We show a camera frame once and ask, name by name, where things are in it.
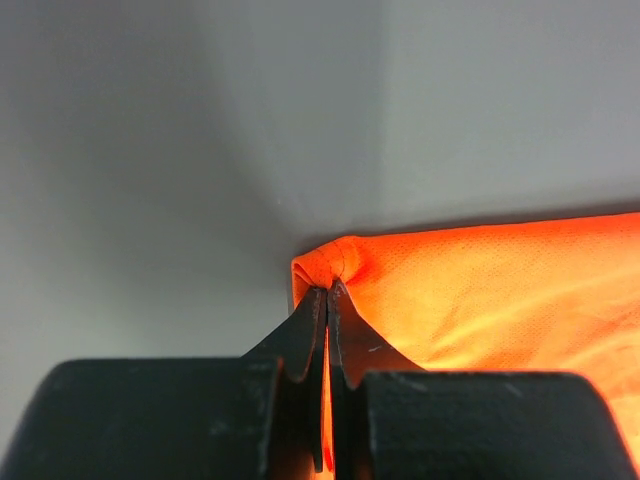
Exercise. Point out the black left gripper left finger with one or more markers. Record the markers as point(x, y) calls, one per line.
point(257, 416)

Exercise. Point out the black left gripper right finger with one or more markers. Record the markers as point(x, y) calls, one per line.
point(395, 420)

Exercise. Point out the orange t-shirt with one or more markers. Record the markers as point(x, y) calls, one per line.
point(550, 295)

